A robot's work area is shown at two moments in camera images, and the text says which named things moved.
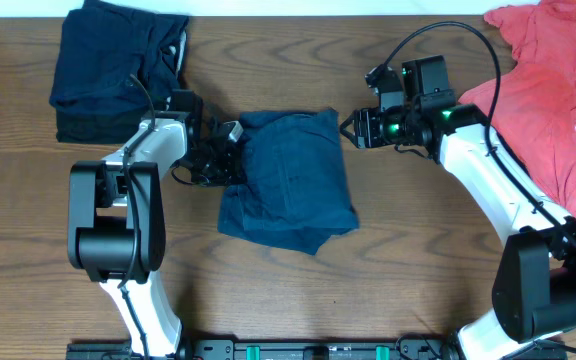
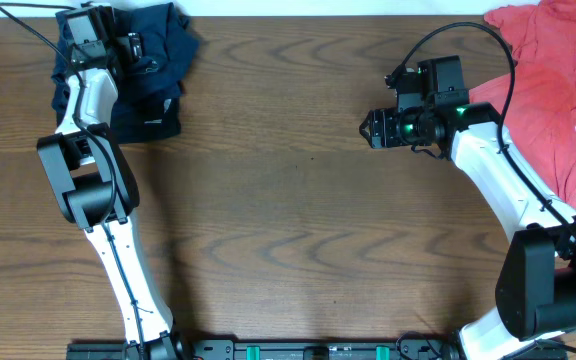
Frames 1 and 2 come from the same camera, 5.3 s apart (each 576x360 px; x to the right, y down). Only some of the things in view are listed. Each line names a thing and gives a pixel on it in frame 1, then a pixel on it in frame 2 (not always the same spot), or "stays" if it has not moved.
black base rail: [302, 349] stays
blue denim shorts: [294, 193] to [169, 45]
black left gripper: [223, 151] to [131, 45]
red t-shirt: [550, 108] stays
